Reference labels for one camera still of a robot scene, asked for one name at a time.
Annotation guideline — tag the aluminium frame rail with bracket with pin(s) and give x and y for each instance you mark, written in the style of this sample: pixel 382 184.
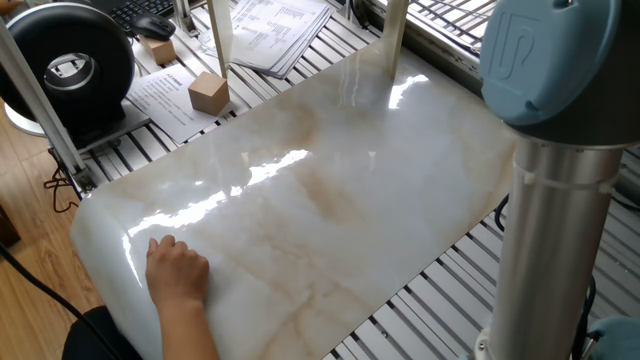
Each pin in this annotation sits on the aluminium frame rail with bracket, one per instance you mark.
pixel 42 115

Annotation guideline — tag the white marble pattern board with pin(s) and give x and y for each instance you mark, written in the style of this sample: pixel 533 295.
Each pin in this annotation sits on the white marble pattern board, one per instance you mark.
pixel 325 200

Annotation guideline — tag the person's bare forearm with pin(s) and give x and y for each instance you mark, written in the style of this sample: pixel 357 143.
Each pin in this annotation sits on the person's bare forearm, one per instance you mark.
pixel 186 332

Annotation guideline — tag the small aluminium stand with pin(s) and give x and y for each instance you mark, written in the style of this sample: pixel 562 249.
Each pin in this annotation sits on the small aluminium stand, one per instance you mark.
pixel 186 20

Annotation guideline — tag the black computer keyboard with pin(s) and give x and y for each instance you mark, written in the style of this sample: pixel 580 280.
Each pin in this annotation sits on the black computer keyboard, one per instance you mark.
pixel 135 9

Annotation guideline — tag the silver grey UR5 robot arm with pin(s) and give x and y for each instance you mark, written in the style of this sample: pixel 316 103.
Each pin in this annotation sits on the silver grey UR5 robot arm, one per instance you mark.
pixel 545 250

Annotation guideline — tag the person's bare hand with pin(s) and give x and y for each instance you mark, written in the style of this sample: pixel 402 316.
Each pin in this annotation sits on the person's bare hand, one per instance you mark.
pixel 176 272

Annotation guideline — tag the small wooden block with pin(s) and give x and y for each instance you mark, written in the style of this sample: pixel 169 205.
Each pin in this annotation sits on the small wooden block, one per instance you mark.
pixel 160 50

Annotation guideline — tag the large wooden block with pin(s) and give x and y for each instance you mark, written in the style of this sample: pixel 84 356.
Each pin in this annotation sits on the large wooden block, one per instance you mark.
pixel 207 95

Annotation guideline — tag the black computer mouse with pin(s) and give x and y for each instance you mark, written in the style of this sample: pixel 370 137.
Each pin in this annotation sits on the black computer mouse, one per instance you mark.
pixel 152 26

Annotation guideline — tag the person's dark trousers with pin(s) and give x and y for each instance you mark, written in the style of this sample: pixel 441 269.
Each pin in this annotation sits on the person's dark trousers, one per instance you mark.
pixel 97 335

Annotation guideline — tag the single printed paper sheet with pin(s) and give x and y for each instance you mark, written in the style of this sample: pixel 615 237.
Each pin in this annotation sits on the single printed paper sheet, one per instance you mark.
pixel 165 105

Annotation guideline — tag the stack of printed papers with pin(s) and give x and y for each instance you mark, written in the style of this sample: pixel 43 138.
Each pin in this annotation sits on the stack of printed papers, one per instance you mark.
pixel 272 32

